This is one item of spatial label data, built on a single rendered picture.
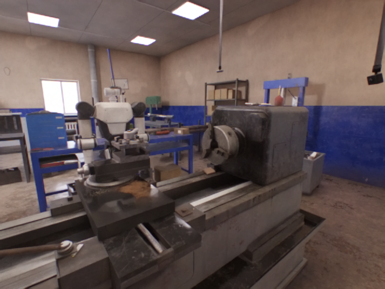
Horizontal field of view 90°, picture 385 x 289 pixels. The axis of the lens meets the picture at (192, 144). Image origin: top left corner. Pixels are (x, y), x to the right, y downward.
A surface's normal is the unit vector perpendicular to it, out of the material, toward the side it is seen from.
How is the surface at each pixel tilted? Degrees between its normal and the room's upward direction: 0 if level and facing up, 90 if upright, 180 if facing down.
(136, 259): 0
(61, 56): 90
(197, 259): 90
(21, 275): 0
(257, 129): 90
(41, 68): 90
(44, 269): 0
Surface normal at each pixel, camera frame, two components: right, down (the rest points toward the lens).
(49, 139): 0.61, 0.15
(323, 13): -0.79, 0.12
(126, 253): 0.00, -0.98
